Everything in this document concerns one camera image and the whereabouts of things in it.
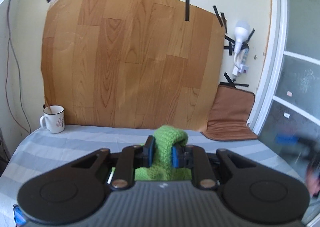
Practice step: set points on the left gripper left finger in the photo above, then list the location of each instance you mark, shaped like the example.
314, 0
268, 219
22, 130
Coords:
130, 159

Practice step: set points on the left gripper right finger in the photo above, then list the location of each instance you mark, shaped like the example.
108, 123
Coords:
195, 159

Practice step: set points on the green knitted garment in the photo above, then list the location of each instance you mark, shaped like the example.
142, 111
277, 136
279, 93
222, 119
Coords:
161, 169

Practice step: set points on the brown seat cushion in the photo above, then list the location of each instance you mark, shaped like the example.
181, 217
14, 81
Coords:
228, 117

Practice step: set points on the white enamel mug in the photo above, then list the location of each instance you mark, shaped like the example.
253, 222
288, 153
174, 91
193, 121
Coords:
53, 119

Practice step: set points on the striped blue bed sheet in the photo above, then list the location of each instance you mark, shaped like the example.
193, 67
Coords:
43, 151

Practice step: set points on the wood-pattern vinyl sheet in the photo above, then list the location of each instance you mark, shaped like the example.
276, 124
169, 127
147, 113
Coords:
132, 63

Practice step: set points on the white bulb lamp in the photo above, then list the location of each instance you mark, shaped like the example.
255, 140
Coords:
241, 33

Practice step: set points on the white window frame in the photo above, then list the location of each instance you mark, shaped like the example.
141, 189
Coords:
287, 103

